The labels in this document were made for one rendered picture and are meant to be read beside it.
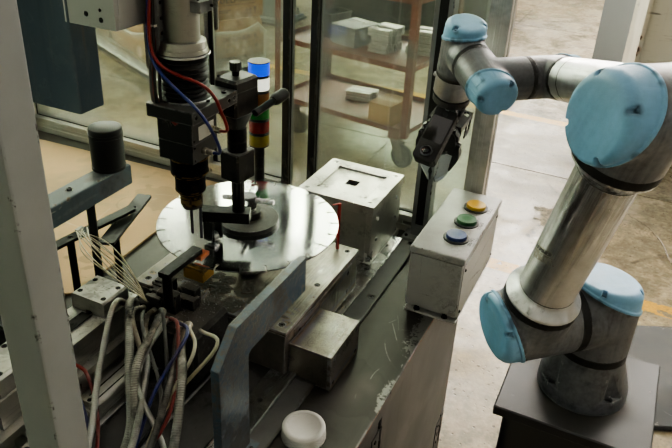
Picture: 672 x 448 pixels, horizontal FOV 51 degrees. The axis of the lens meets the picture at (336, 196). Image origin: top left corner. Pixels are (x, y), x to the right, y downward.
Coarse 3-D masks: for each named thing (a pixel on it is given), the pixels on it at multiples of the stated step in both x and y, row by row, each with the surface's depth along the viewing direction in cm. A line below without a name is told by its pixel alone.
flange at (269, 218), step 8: (256, 208) 129; (264, 208) 132; (272, 208) 132; (256, 216) 127; (264, 216) 129; (272, 216) 130; (224, 224) 126; (232, 224) 126; (240, 224) 126; (248, 224) 126; (256, 224) 127; (264, 224) 127; (272, 224) 127; (232, 232) 125; (240, 232) 124; (248, 232) 124; (256, 232) 125; (264, 232) 126
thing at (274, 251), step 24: (216, 192) 139; (264, 192) 140; (288, 192) 140; (168, 216) 130; (288, 216) 132; (312, 216) 132; (336, 216) 133; (168, 240) 123; (192, 240) 123; (240, 240) 124; (264, 240) 124; (288, 240) 124; (312, 240) 125; (192, 264) 117; (216, 264) 117; (240, 264) 117; (264, 264) 117; (288, 264) 118
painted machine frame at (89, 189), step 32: (32, 0) 96; (64, 0) 93; (32, 32) 99; (64, 32) 96; (32, 64) 101; (64, 64) 99; (96, 64) 101; (32, 96) 104; (64, 96) 101; (96, 96) 103; (96, 128) 121; (96, 160) 122; (64, 192) 116; (96, 192) 120; (96, 224) 126; (96, 256) 128
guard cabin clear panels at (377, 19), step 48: (240, 0) 165; (336, 0) 155; (384, 0) 150; (432, 0) 145; (480, 0) 141; (144, 48) 184; (240, 48) 171; (336, 48) 159; (384, 48) 154; (144, 96) 190; (336, 96) 164; (384, 96) 159; (336, 144) 170; (384, 144) 164
